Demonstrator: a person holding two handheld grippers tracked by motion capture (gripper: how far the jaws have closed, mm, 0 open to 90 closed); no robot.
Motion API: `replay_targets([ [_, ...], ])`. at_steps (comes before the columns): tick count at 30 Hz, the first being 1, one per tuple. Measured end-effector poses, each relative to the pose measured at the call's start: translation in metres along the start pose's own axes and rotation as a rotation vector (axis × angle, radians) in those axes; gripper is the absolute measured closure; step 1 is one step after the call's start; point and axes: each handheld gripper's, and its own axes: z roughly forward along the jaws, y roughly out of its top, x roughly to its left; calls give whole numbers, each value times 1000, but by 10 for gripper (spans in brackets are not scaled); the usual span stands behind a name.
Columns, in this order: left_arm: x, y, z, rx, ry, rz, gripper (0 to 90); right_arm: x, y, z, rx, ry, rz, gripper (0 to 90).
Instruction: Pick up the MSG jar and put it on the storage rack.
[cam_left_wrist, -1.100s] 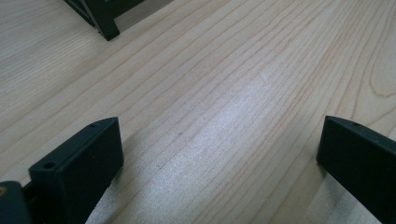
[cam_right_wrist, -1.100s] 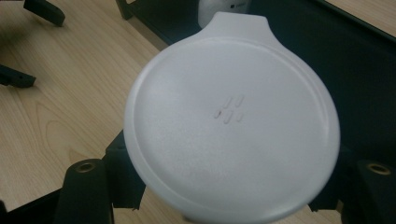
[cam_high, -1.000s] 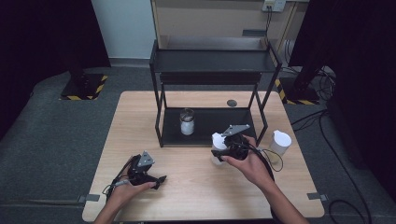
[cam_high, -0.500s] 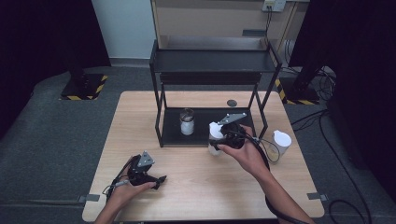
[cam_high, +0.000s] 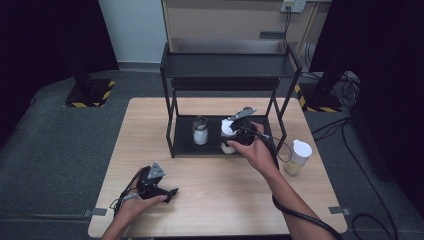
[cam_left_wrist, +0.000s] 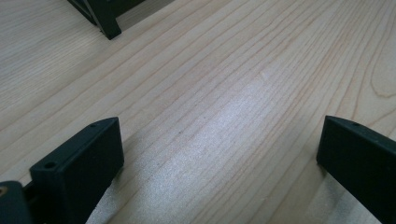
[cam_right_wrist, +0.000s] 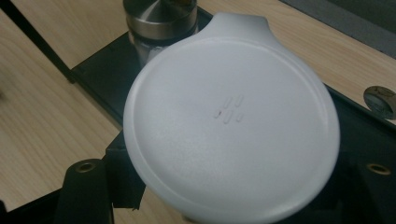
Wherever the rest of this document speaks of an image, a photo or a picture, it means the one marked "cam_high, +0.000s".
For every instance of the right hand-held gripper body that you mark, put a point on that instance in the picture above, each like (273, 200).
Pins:
(245, 131)

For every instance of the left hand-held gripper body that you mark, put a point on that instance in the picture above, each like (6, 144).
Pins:
(148, 186)

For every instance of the white-lidded jar with white contents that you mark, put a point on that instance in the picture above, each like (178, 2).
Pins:
(227, 131)

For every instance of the glass jar with metal lid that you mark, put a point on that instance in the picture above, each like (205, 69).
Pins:
(200, 133)

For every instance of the black metal shelf rack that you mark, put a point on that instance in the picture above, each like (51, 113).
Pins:
(226, 66)

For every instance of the white-lidded jar with yellow contents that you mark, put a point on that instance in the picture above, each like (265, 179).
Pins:
(296, 160)

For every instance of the person's left hand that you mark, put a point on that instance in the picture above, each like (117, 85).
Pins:
(135, 206)

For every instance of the person's right hand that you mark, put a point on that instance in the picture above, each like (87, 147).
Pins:
(258, 155)

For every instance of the grey tape strip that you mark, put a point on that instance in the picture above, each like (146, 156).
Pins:
(96, 212)
(338, 210)

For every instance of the black stand with striped base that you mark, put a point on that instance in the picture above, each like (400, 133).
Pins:
(88, 95)
(321, 100)

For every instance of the grey label strip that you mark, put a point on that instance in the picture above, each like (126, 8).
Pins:
(271, 35)

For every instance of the black curtain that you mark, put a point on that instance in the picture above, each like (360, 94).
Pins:
(390, 83)
(40, 40)

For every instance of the white wall socket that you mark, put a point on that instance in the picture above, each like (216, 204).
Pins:
(293, 5)

